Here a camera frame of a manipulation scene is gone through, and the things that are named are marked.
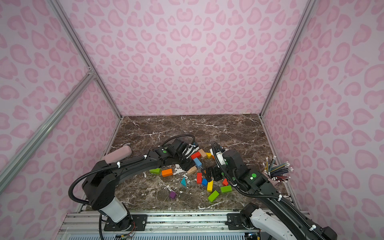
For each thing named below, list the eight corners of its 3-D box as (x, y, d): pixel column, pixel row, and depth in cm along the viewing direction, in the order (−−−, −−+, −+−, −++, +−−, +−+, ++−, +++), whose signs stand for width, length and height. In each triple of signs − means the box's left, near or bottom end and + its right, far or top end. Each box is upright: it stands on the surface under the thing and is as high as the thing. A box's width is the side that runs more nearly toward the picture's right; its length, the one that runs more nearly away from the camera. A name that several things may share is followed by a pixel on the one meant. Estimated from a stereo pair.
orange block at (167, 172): (162, 177, 90) (162, 175, 88) (162, 172, 92) (161, 170, 90) (173, 175, 91) (172, 173, 89) (172, 170, 93) (171, 168, 91)
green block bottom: (211, 203, 80) (212, 202, 79) (207, 198, 82) (207, 197, 80) (219, 195, 83) (219, 194, 81) (214, 190, 84) (215, 189, 83)
